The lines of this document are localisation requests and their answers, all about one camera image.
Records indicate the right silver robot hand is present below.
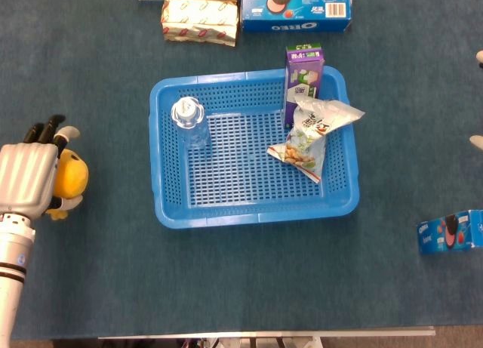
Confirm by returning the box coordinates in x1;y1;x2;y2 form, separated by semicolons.
469;49;483;151

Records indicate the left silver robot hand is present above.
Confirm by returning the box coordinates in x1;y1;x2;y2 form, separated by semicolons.
0;114;84;223

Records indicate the yellow plush toy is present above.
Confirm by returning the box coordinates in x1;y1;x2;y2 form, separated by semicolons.
45;148;90;221

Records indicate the blue strawberry Oreo box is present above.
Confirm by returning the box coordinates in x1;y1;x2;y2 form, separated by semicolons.
416;209;483;255

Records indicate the tall purple carton box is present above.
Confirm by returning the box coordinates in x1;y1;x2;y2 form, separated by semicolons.
282;42;326;130

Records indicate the blue perforated plastic basket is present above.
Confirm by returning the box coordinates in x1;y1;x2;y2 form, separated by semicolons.
149;65;360;229

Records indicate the white peanut snack bag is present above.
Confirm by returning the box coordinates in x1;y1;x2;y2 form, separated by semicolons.
266;94;366;185

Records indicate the clear plastic water bottle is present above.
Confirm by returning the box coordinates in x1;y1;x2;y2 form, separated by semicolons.
171;96;211;149

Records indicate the large blue Oreo box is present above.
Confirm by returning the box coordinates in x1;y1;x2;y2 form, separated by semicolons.
240;0;352;34

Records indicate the white red-print wrapped package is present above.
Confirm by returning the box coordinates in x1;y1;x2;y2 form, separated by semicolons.
161;0;241;48

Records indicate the teal table cloth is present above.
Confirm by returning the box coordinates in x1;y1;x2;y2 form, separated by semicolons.
0;0;483;341

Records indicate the aluminium table edge rail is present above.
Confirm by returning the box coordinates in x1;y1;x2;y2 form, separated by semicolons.
97;326;437;340

